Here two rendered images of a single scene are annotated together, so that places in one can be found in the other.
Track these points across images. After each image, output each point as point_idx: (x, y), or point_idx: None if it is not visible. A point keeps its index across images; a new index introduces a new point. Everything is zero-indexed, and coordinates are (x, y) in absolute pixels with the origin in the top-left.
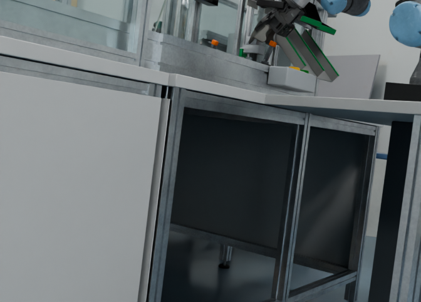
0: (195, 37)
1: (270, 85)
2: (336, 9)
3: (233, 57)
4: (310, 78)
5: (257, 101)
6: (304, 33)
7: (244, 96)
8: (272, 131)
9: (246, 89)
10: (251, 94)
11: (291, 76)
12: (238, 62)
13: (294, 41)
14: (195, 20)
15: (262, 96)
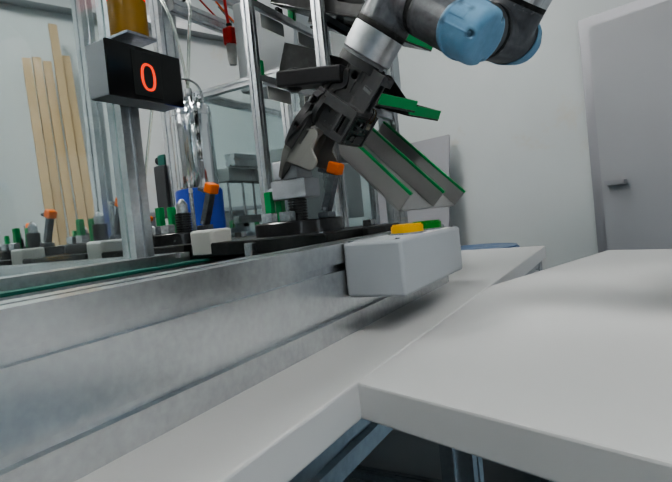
0: (145, 193)
1: None
2: (483, 47)
3: (202, 282)
4: (450, 239)
5: (336, 435)
6: (381, 129)
7: (272, 480)
8: None
9: (274, 442)
10: (304, 439)
11: (412, 263)
12: (230, 287)
13: (370, 146)
14: (132, 154)
15: (350, 401)
